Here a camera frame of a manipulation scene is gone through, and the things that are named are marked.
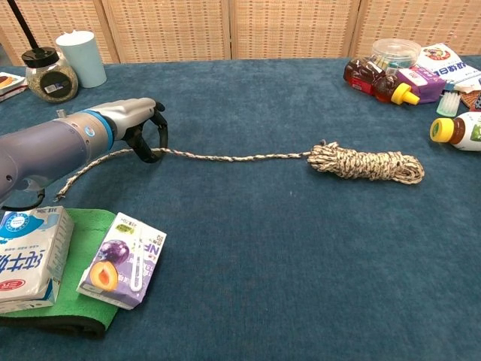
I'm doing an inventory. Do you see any amber honey bottle yellow cap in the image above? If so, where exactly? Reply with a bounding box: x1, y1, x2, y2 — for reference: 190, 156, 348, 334
343, 56, 421, 105

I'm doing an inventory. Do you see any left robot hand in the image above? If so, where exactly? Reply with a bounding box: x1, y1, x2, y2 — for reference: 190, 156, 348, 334
106, 97, 170, 164

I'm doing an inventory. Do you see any white bag blue print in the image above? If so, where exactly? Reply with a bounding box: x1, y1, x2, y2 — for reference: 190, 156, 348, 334
415, 43, 481, 91

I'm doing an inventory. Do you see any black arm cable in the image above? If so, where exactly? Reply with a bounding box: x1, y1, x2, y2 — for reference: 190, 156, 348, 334
0, 189, 47, 211

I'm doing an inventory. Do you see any beige speckled braided rope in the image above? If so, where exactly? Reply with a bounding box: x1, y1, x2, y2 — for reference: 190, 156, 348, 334
55, 141, 425, 199

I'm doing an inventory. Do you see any clear round plastic container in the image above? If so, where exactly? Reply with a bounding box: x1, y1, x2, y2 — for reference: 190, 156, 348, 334
371, 38, 422, 71

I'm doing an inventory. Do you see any small purple box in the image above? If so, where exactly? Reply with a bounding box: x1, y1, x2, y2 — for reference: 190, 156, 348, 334
396, 66, 447, 105

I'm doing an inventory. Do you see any small snack packet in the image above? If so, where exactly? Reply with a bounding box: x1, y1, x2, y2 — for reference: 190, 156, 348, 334
0, 72, 29, 102

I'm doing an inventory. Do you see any green microfibre cloth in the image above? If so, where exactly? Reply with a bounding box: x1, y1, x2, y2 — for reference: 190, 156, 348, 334
0, 208, 121, 338

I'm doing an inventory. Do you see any white blue milk carton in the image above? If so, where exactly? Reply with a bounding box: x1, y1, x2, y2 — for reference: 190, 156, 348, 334
0, 205, 75, 315

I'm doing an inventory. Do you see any white drink bottle yellow cap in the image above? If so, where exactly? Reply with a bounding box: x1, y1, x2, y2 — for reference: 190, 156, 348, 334
429, 111, 481, 152

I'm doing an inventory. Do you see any brown woven coaster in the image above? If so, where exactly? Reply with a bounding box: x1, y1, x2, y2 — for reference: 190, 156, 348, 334
460, 89, 481, 111

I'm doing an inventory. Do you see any purple plum drink carton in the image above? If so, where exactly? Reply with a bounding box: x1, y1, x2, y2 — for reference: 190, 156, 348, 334
76, 212, 168, 311

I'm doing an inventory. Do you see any bamboo folding screen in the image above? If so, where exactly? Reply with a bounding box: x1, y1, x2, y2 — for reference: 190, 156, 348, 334
0, 0, 481, 68

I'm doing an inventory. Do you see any black tripod stand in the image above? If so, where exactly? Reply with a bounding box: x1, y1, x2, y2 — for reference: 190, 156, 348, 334
6, 0, 41, 52

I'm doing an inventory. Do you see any pale blue plastic cup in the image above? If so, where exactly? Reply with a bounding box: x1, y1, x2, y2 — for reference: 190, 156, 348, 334
55, 31, 108, 89

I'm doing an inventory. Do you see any glass jar black lid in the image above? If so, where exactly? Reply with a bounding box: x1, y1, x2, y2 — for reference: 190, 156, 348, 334
21, 47, 80, 103

